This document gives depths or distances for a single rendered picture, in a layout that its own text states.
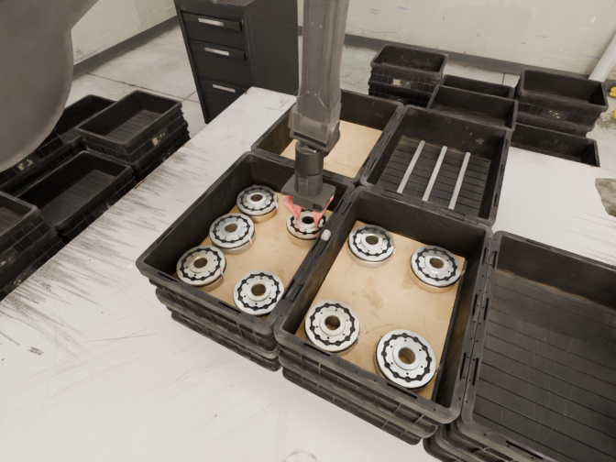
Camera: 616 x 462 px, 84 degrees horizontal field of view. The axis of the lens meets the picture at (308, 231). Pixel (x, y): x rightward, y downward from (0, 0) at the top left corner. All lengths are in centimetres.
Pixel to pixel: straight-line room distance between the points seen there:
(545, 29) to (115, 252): 361
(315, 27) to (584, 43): 353
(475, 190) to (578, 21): 295
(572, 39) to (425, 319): 340
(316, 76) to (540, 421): 65
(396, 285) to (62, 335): 77
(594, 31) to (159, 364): 379
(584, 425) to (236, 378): 63
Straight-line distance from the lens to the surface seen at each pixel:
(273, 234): 82
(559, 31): 387
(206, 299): 63
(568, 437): 76
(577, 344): 85
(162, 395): 84
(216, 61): 230
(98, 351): 94
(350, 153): 106
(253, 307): 68
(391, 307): 73
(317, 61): 52
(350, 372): 56
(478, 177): 108
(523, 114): 223
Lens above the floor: 146
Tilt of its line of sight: 49 degrees down
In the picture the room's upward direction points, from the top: straight up
